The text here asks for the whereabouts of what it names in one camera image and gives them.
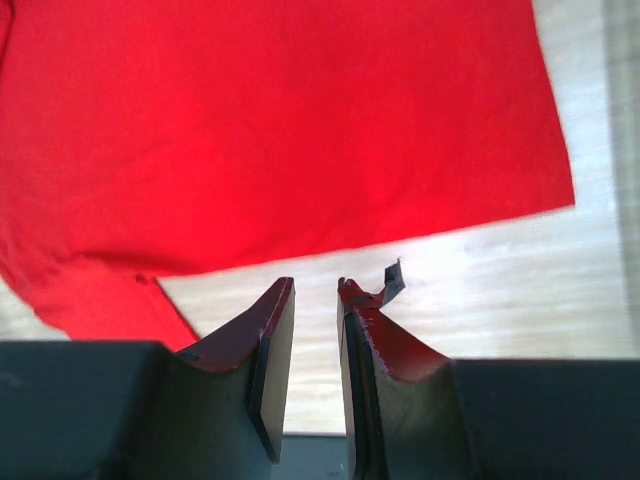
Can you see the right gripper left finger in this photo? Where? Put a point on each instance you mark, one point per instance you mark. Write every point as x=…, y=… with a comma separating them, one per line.
x=260, y=337

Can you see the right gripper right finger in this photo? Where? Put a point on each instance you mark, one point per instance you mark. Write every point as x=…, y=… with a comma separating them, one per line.
x=397, y=391

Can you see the red t shirt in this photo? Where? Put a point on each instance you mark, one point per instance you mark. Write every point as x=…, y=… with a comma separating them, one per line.
x=147, y=139

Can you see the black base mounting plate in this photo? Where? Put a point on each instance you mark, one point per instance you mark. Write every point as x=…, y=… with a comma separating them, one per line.
x=312, y=457

